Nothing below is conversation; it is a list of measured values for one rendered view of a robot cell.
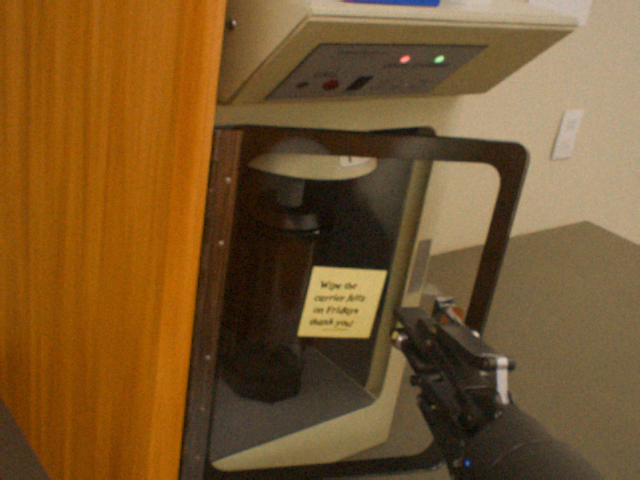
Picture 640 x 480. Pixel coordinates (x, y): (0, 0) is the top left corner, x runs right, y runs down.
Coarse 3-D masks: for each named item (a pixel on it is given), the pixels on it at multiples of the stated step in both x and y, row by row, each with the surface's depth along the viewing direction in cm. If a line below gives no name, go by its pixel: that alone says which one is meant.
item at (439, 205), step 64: (256, 128) 67; (256, 192) 70; (320, 192) 72; (384, 192) 74; (448, 192) 76; (512, 192) 78; (256, 256) 73; (320, 256) 75; (384, 256) 77; (448, 256) 79; (256, 320) 76; (384, 320) 80; (256, 384) 79; (320, 384) 81; (384, 384) 84; (256, 448) 83; (320, 448) 85; (384, 448) 88
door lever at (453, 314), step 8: (448, 312) 82; (456, 312) 82; (440, 320) 82; (448, 320) 82; (456, 320) 81; (392, 336) 77; (400, 336) 76; (408, 336) 76; (392, 344) 76; (400, 344) 76; (408, 344) 76
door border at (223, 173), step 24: (240, 144) 67; (216, 168) 67; (216, 192) 69; (216, 216) 70; (216, 240) 71; (216, 264) 72; (216, 288) 73; (216, 312) 74; (192, 336) 74; (216, 336) 75; (192, 384) 76; (192, 408) 78; (192, 432) 79; (192, 456) 80
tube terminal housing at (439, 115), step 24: (432, 96) 83; (456, 96) 85; (216, 120) 67; (240, 120) 69; (264, 120) 70; (288, 120) 72; (312, 120) 74; (336, 120) 76; (360, 120) 78; (384, 120) 80; (408, 120) 82; (432, 120) 84; (456, 120) 86
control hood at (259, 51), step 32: (256, 0) 59; (288, 0) 56; (320, 0) 56; (512, 0) 78; (224, 32) 63; (256, 32) 59; (288, 32) 56; (320, 32) 57; (352, 32) 59; (384, 32) 61; (416, 32) 63; (448, 32) 65; (480, 32) 67; (512, 32) 69; (544, 32) 72; (224, 64) 63; (256, 64) 60; (288, 64) 61; (480, 64) 74; (512, 64) 77; (224, 96) 64; (256, 96) 64; (352, 96) 72; (384, 96) 74
